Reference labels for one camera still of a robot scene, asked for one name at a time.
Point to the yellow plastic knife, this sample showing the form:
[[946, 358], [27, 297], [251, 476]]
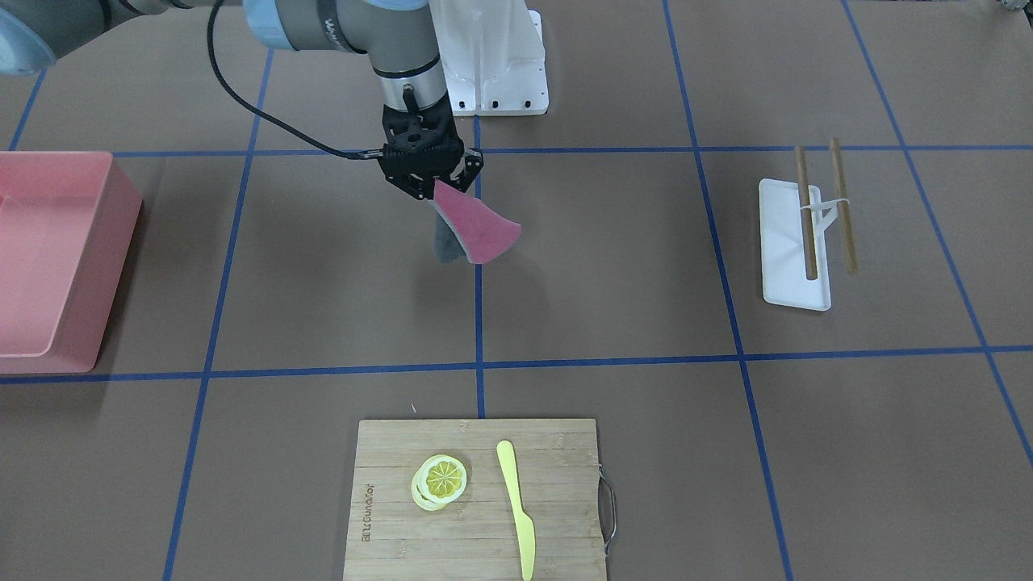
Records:
[[523, 524]]

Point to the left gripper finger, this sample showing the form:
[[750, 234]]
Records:
[[469, 169]]

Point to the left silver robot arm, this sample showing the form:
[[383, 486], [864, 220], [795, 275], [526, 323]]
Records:
[[397, 37]]

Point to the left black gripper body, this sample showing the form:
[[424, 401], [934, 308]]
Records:
[[470, 167]]

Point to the yellow lemon slices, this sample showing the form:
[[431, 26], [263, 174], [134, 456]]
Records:
[[439, 481]]

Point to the pink plastic bin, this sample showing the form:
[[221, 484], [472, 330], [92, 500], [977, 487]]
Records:
[[67, 220]]

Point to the white rectangular tray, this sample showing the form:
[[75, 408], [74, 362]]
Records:
[[782, 248]]

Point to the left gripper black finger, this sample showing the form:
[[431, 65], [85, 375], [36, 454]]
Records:
[[415, 186]]

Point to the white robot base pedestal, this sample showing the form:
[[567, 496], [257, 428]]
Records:
[[494, 57]]

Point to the pink and grey cloth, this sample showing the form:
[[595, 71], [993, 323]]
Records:
[[471, 227]]

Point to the wooden chopstick rail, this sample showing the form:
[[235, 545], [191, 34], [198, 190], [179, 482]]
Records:
[[851, 260], [806, 215]]

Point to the wooden cutting board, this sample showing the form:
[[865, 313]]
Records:
[[474, 537]]

